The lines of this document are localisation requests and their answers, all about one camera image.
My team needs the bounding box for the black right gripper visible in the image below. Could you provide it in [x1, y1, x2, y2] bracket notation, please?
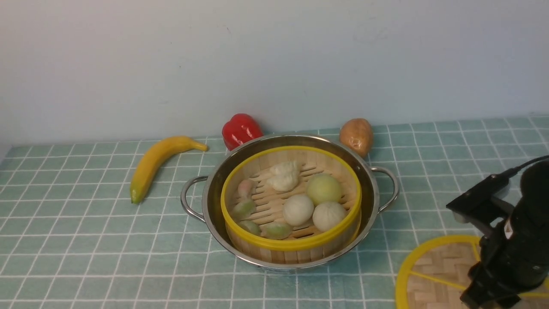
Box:
[460, 211, 549, 309]

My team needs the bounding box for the woven bamboo steamer lid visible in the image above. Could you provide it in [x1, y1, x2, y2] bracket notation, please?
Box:
[395, 235, 549, 309]

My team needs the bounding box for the bamboo steamer basket yellow rim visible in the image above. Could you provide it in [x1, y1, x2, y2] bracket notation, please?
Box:
[221, 146, 363, 264]

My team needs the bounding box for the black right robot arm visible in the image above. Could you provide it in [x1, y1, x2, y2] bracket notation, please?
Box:
[459, 161, 549, 309]

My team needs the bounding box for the stainless steel pot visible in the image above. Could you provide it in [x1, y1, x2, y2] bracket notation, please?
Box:
[181, 134, 400, 272]

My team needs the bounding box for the white bun right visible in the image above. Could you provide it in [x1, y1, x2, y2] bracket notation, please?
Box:
[312, 201, 347, 232]

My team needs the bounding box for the brown potato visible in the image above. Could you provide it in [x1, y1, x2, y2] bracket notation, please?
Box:
[339, 118, 374, 158]

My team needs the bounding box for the pale green round bun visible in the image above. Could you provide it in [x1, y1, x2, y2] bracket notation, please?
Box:
[305, 173, 343, 206]

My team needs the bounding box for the green dumpling bottom middle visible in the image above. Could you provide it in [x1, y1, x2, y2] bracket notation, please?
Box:
[260, 221, 293, 240]

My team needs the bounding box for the green dumpling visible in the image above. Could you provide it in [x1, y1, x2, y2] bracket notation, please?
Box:
[260, 221, 293, 240]
[238, 220, 262, 236]
[231, 198, 256, 221]

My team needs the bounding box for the white dumpling upper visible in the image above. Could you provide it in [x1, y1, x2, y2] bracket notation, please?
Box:
[269, 161, 301, 176]

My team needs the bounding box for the white dumpling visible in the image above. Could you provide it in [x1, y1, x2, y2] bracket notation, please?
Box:
[269, 161, 301, 176]
[267, 173, 299, 192]

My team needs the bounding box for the white dumpling lower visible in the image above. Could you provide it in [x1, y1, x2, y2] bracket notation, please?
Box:
[267, 173, 299, 192]

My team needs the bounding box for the green dumpling bottom left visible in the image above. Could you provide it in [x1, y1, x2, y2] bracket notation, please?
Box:
[238, 220, 262, 236]

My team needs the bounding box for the pink shrimp dumpling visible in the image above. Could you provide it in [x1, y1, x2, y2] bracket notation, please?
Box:
[237, 179, 256, 198]

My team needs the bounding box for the red bell pepper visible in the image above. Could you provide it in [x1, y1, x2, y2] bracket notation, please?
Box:
[221, 113, 263, 151]

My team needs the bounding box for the yellow banana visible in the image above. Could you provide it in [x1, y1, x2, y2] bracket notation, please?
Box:
[129, 136, 208, 205]

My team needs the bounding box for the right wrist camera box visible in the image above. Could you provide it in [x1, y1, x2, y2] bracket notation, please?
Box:
[446, 173, 514, 237]

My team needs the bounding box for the black right camera cable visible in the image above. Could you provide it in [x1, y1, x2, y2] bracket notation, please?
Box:
[500, 155, 549, 179]

